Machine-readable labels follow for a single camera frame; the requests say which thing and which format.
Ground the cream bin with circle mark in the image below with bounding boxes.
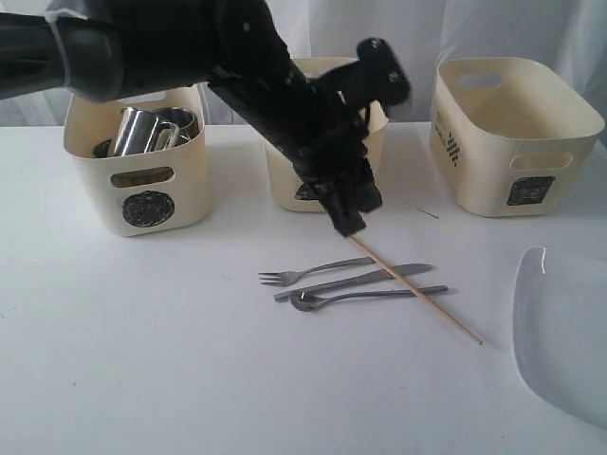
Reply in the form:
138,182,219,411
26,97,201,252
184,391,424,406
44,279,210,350
64,86,212,237

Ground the cream bin with triangle mark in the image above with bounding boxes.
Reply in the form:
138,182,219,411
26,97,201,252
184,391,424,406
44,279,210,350
263,57,389,212

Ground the stainless steel bowl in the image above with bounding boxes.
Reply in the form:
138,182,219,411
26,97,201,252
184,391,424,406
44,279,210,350
92,138,113,159

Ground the white square plate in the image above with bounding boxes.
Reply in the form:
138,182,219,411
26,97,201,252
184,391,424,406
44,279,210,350
512,246,606,430

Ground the steel table knife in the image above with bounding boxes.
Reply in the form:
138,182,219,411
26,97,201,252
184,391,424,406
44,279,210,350
273,263,434,302

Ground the cream bin with square mark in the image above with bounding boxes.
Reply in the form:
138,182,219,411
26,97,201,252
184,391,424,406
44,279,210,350
430,57,605,217

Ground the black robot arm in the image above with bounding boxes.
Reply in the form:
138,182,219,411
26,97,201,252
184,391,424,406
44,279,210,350
1,1,382,237

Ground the wooden chopstick diagonal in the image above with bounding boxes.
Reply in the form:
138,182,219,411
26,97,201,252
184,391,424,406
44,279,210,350
347,235,484,346

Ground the steel fork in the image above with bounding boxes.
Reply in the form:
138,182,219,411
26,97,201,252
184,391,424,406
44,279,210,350
258,257,373,287
289,284,449,314

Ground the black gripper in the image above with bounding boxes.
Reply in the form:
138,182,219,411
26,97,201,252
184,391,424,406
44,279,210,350
291,132,383,237

